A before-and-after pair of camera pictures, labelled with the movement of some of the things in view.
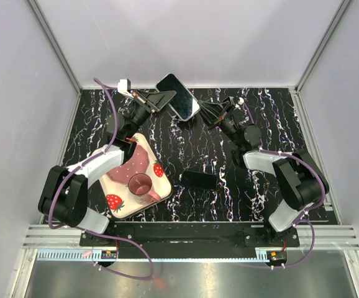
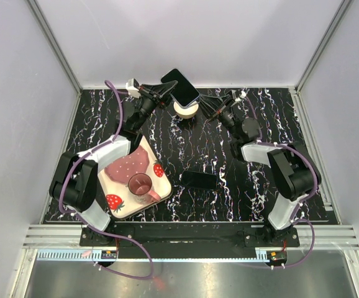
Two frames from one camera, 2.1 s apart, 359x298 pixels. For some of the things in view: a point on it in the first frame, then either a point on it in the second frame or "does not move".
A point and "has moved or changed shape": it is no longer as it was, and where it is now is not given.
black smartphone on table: x=197 y=179 does not move
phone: x=183 y=103 has moved or changed shape
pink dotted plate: x=137 y=163 does not move
